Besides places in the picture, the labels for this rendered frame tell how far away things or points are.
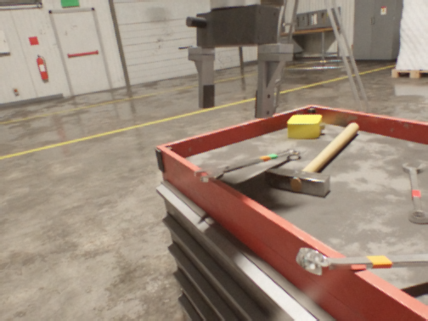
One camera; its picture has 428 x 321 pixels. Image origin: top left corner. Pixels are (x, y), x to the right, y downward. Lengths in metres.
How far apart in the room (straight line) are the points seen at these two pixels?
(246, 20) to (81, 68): 9.89
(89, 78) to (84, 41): 0.99
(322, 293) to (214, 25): 0.39
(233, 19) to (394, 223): 0.35
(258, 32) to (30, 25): 9.91
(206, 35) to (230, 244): 0.32
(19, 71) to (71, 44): 1.50
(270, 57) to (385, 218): 0.26
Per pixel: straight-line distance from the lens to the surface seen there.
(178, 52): 11.13
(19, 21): 10.31
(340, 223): 0.48
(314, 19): 11.36
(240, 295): 0.54
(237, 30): 0.51
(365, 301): 0.35
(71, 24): 10.34
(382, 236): 0.47
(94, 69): 10.38
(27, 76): 10.28
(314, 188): 0.55
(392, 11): 9.24
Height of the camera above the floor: 1.16
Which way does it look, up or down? 21 degrees down
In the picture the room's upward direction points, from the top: 7 degrees counter-clockwise
